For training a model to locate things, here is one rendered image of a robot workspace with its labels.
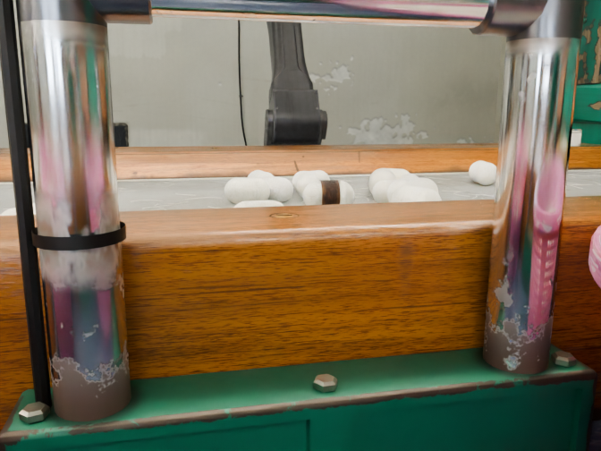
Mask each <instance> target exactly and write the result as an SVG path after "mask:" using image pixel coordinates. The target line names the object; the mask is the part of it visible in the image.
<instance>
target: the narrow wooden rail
mask: <svg viewBox="0 0 601 451"><path fill-rule="evenodd" d="M494 202H495V199H493V200H440V201H413V202H386V203H359V204H332V205H305V206H278V207H251V208H197V209H170V210H143V211H119V214H120V221H122V222H124V223H125V225H126V239H125V240H124V241H122V255H123V283H124V297H125V311H126V325H127V339H128V354H129V367H130V380H134V379H152V378H162V377H171V376H181V375H190V374H200V373H209V372H219V371H229V370H247V369H257V368H267V367H277V366H286V365H296V364H306V363H315V362H334V361H344V360H353V359H363V358H373V357H383V356H392V355H402V354H412V353H430V352H440V351H450V350H459V349H469V348H479V347H483V345H484V334H485V321H486V309H487V286H488V274H489V261H490V250H491V238H492V225H493V214H494ZM599 226H601V196H574V197H565V203H564V212H563V229H562V238H561V247H560V256H559V265H558V274H557V283H556V292H555V301H554V317H553V326H552V335H551V344H553V345H555V346H557V347H558V348H560V349H561V350H563V351H564V352H567V353H571V354H572V355H573V356H574V358H575V359H577V360H578V361H580V362H582V363H584V364H585V365H587V366H589V367H590V368H591V369H592V370H594V371H595V372H596V373H597V389H596V396H595V404H594V412H593V419H592V421H600V420H601V288H600V287H599V286H598V284H597V283H596V281H595V280H594V278H593V276H592V274H591V272H590V270H589V264H588V257H589V249H590V242H591V237H592V235H593V234H594V232H595V231H596V230H597V228H598V227H599ZM28 389H34V384H33V375H32V367H31V358H30V341H29V333H28V324H27V315H26V306H25V298H24V289H23V280H22V271H21V253H20V245H19V235H18V226H17V218H16V215H9V216H0V432H1V430H2V428H3V427H4V425H5V423H6V421H7V420H8V418H9V416H10V414H11V412H12V410H13V408H14V406H15V405H16V403H17V402H18V400H19V398H20V396H21V393H22V392H24V391H26V390H28Z"/></svg>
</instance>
